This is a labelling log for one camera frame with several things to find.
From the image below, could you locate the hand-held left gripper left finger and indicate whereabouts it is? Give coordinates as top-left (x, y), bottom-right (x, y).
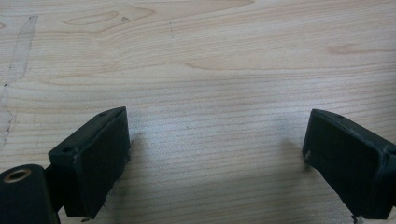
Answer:
top-left (48, 105), bottom-right (132, 219)

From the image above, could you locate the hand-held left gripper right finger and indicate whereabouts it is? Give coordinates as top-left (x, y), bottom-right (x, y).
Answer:
top-left (302, 108), bottom-right (396, 220)

